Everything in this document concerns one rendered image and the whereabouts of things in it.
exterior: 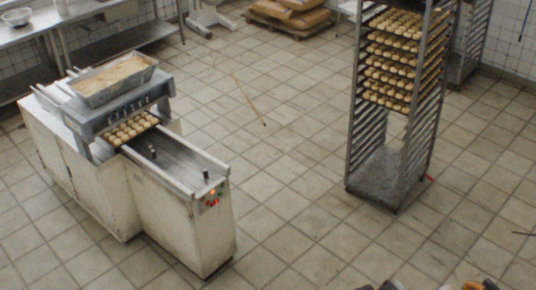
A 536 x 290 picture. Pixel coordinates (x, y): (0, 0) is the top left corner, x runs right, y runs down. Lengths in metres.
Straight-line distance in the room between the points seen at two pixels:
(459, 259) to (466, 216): 0.46
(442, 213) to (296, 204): 1.18
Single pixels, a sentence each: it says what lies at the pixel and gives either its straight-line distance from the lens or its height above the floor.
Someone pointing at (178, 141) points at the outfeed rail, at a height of 0.89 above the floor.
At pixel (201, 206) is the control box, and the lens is 2.84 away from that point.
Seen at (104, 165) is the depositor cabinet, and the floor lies 0.82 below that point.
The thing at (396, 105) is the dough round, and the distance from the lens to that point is 3.32.
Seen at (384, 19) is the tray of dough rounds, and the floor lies 1.50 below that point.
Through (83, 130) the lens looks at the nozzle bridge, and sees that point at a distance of 3.03.
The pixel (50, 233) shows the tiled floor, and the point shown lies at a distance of 4.11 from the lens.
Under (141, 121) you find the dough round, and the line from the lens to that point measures 3.35.
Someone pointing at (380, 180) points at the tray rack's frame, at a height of 0.15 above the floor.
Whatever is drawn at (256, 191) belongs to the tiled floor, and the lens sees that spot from 4.00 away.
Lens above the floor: 2.74
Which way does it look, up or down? 37 degrees down
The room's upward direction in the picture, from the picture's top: 2 degrees counter-clockwise
